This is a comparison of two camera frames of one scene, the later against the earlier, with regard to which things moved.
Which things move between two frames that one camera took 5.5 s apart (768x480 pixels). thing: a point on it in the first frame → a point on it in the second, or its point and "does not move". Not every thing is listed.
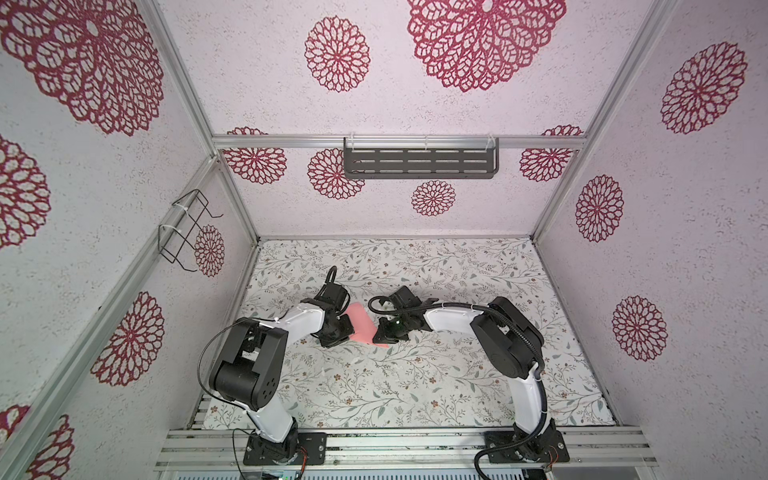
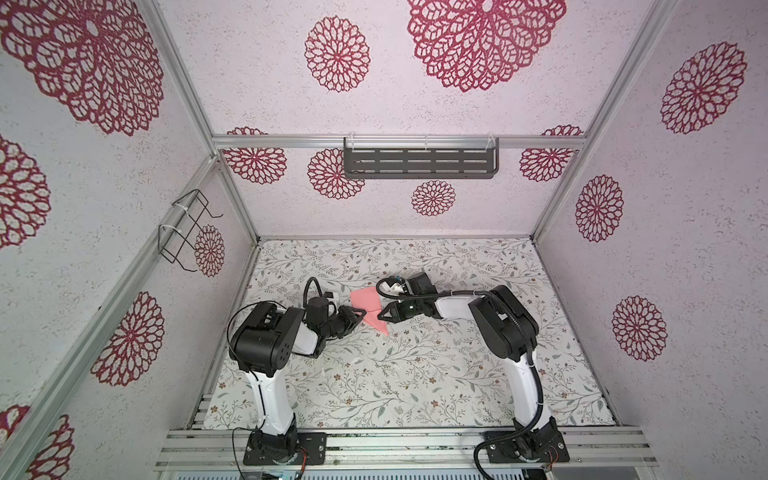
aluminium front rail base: (194, 448) does not move
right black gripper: (385, 336) → (395, 312)
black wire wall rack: (177, 233) does not move
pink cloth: (364, 329) → (368, 299)
